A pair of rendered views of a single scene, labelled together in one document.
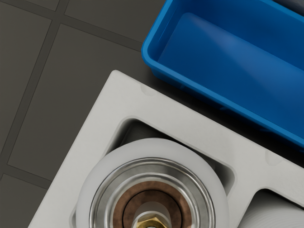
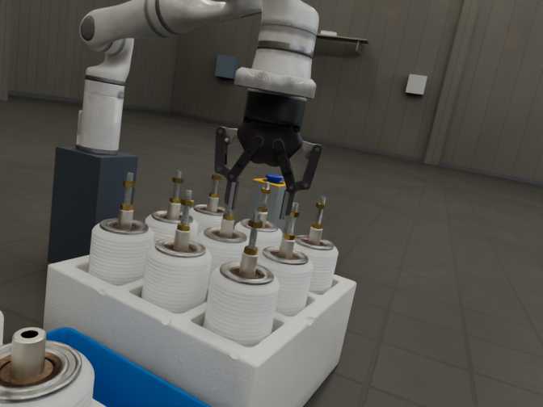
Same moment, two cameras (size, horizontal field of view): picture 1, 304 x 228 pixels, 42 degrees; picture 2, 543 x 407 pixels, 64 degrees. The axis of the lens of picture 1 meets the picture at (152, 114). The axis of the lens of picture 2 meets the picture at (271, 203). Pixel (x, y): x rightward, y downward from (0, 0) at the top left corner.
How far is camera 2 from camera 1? 51 cm
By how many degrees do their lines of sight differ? 81
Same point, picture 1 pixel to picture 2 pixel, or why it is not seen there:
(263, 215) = (179, 306)
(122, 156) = (258, 287)
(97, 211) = (270, 277)
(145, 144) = (246, 290)
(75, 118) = not seen: outside the picture
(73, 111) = not seen: outside the picture
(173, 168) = (235, 278)
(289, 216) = (172, 292)
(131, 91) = (246, 355)
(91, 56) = not seen: outside the picture
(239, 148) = (185, 325)
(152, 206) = (248, 264)
